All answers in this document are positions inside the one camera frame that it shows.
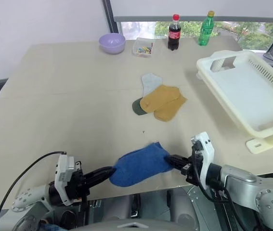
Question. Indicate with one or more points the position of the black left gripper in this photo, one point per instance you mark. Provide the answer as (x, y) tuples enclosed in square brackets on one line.
[(78, 179)]

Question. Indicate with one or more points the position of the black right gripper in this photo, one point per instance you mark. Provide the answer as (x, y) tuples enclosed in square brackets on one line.
[(194, 168)]

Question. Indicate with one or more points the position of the blue sock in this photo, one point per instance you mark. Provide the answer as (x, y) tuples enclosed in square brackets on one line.
[(141, 167)]

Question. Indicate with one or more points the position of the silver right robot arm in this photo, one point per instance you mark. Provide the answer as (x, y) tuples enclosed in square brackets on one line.
[(251, 190)]

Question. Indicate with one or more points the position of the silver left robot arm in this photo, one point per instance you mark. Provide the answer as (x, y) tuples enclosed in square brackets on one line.
[(28, 204)]

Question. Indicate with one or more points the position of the mustard yellow sock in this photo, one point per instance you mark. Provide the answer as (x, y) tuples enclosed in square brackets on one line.
[(168, 110), (159, 98)]

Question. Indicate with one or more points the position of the dark green sock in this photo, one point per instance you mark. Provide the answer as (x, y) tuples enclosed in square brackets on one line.
[(137, 107)]

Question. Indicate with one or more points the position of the light grey sock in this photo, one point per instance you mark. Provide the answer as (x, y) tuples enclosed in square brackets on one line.
[(150, 83)]

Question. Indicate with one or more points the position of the white plastic basket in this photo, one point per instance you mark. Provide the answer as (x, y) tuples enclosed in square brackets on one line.
[(247, 93), (261, 145)]

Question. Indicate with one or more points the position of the grey robot torso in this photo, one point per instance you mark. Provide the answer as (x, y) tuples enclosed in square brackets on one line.
[(131, 211)]

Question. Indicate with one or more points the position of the colourful pegs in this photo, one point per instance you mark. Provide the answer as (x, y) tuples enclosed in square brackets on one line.
[(145, 49)]

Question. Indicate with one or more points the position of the clear plastic box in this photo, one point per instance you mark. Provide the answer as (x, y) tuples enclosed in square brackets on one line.
[(143, 47)]

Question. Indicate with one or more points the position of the cola bottle red cap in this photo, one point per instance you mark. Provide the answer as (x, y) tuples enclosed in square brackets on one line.
[(174, 33)]

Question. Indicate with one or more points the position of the purple plastic bowl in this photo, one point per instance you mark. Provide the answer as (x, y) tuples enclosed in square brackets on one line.
[(112, 43)]

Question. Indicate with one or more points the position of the green bottle yellow cap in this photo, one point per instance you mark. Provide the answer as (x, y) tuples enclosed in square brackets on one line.
[(205, 30)]

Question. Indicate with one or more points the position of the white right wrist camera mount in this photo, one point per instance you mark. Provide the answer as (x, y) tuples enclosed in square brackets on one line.
[(207, 154)]

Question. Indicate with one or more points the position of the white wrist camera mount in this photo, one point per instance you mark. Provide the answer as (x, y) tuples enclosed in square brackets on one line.
[(62, 175), (207, 154)]

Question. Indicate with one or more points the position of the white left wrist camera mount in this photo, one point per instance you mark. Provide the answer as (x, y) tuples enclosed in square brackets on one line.
[(62, 175)]

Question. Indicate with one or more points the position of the grey window frame bar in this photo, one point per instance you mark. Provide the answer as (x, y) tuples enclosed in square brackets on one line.
[(198, 19)]

